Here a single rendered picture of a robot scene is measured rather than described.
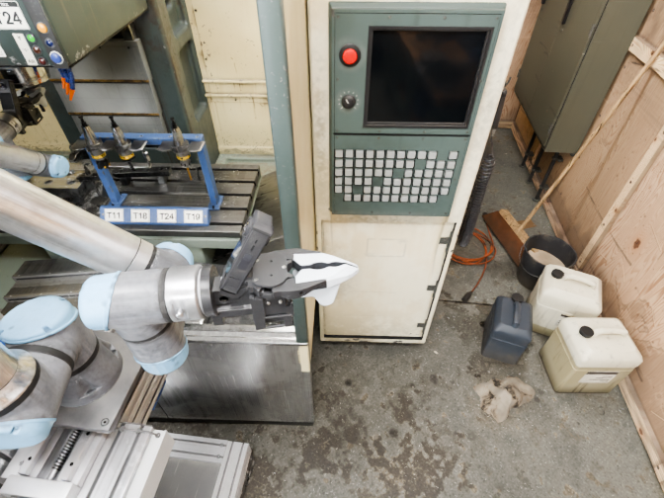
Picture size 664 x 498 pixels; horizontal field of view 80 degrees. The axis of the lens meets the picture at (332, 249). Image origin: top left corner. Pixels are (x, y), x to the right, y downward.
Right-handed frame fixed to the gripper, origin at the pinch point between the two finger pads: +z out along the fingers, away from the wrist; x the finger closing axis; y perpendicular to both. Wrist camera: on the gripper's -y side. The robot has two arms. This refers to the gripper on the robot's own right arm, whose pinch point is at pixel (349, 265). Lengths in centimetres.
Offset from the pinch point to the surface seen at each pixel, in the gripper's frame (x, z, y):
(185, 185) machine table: -130, -55, 51
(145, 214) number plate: -105, -67, 50
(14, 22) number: -95, -79, -21
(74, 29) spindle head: -103, -67, -17
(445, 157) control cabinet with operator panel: -74, 44, 20
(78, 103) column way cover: -170, -106, 22
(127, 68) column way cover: -162, -75, 6
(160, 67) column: -165, -62, 7
